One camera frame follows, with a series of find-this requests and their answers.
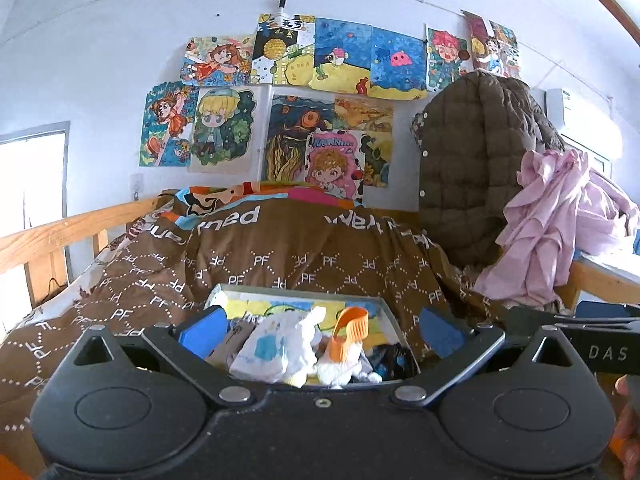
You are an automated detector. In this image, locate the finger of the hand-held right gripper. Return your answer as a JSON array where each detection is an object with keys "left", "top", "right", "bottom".
[{"left": 501, "top": 305, "right": 640, "bottom": 334}]

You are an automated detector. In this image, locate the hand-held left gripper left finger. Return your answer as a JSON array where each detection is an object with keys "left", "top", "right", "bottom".
[{"left": 57, "top": 306, "right": 254, "bottom": 408}]

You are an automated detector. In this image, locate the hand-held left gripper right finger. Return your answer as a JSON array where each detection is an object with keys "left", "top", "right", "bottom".
[{"left": 395, "top": 306, "right": 596, "bottom": 408}]

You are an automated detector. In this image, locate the shallow grey box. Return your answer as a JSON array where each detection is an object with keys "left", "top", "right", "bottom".
[{"left": 205, "top": 284, "right": 426, "bottom": 391}]

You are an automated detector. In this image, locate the white blue mask packet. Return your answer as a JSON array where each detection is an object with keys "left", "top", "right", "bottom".
[{"left": 229, "top": 305, "right": 326, "bottom": 388}]

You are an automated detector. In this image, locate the orange sock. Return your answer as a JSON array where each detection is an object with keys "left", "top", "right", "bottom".
[{"left": 327, "top": 306, "right": 370, "bottom": 363}]

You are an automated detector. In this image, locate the white textured cloth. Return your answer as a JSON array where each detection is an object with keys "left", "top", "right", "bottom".
[{"left": 315, "top": 355, "right": 366, "bottom": 388}]

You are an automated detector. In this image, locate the person's right hand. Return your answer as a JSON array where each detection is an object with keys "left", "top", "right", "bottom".
[{"left": 612, "top": 376, "right": 640, "bottom": 471}]

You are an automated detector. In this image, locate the dark blue flat object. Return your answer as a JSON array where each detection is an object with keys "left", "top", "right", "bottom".
[{"left": 575, "top": 300, "right": 640, "bottom": 319}]

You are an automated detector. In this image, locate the black blue sock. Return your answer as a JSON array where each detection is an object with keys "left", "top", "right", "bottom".
[{"left": 360, "top": 342, "right": 418, "bottom": 386}]

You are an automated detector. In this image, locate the yellow green drawing sheet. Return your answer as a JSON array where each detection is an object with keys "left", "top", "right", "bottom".
[{"left": 220, "top": 297, "right": 381, "bottom": 326}]

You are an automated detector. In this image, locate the pink garment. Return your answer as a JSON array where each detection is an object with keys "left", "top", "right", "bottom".
[{"left": 472, "top": 149, "right": 640, "bottom": 311}]

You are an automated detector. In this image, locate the brown printed blanket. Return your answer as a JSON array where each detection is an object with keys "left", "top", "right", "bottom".
[{"left": 0, "top": 182, "right": 506, "bottom": 436}]

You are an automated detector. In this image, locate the brown quilted jacket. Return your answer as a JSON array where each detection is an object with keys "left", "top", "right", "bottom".
[{"left": 410, "top": 70, "right": 566, "bottom": 271}]

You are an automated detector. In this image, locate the yellow green small drawing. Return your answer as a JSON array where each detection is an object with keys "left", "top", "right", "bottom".
[{"left": 362, "top": 132, "right": 392, "bottom": 188}]

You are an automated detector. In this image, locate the pink blond child drawing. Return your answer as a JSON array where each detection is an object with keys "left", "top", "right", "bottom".
[{"left": 304, "top": 129, "right": 367, "bottom": 206}]

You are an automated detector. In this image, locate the blond green cap drawing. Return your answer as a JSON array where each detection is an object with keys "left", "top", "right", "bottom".
[{"left": 187, "top": 86, "right": 261, "bottom": 175}]

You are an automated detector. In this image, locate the white air conditioner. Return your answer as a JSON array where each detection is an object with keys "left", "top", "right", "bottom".
[{"left": 545, "top": 87, "right": 628, "bottom": 176}]

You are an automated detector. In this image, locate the orange-haired girl blue drawing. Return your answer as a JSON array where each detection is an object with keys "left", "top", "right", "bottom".
[{"left": 139, "top": 81, "right": 198, "bottom": 167}]

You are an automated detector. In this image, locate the swirly night sky drawing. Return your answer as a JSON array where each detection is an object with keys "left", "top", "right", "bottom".
[{"left": 265, "top": 94, "right": 336, "bottom": 183}]

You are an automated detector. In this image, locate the window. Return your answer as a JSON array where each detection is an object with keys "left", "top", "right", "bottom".
[{"left": 0, "top": 120, "right": 71, "bottom": 331}]

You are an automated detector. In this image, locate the orange landscape drawing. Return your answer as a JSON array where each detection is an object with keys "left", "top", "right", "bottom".
[{"left": 332, "top": 97, "right": 396, "bottom": 133}]

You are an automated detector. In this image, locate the red-haired boy drawing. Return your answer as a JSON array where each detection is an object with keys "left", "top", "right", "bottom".
[{"left": 425, "top": 24, "right": 473, "bottom": 93}]

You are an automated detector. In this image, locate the pink blob sea drawing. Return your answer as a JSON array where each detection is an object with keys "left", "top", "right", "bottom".
[{"left": 369, "top": 27, "right": 430, "bottom": 101}]

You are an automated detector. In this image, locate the small character drawings sheet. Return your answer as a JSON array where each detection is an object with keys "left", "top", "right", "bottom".
[{"left": 462, "top": 10, "right": 521, "bottom": 78}]

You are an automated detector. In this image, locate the flying girl drawing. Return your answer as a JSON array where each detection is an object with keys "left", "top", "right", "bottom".
[{"left": 180, "top": 35, "right": 256, "bottom": 87}]

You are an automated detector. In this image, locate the black yellow moon drawing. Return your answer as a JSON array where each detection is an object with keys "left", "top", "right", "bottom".
[{"left": 250, "top": 14, "right": 317, "bottom": 86}]

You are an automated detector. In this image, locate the blue sea fish drawing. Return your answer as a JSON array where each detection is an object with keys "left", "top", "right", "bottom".
[{"left": 309, "top": 17, "right": 373, "bottom": 93}]

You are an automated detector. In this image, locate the wooden bed frame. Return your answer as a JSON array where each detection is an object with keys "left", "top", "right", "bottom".
[{"left": 552, "top": 252, "right": 640, "bottom": 311}]

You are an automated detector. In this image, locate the wooden bed rail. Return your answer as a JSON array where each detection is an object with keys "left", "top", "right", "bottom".
[{"left": 0, "top": 190, "right": 176, "bottom": 306}]

